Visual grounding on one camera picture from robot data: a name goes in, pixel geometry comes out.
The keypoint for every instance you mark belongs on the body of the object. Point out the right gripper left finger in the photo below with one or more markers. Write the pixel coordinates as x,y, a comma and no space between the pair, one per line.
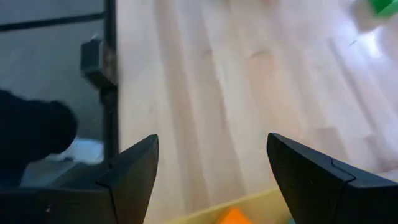
133,180

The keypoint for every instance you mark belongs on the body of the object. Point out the orange translucent block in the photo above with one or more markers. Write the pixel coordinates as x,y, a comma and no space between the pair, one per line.
234,217

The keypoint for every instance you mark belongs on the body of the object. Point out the white floor object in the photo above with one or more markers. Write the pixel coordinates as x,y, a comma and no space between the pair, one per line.
84,151

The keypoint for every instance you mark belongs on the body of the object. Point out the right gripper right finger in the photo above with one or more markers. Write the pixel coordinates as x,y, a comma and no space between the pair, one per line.
311,193

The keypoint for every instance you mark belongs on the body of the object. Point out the black rounded object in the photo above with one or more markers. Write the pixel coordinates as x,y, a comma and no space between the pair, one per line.
31,130

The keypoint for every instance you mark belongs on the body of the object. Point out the green toy brick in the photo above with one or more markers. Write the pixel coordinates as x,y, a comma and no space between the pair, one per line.
385,6

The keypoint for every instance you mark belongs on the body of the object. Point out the black table frame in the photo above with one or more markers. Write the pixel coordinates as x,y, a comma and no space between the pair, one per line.
110,124

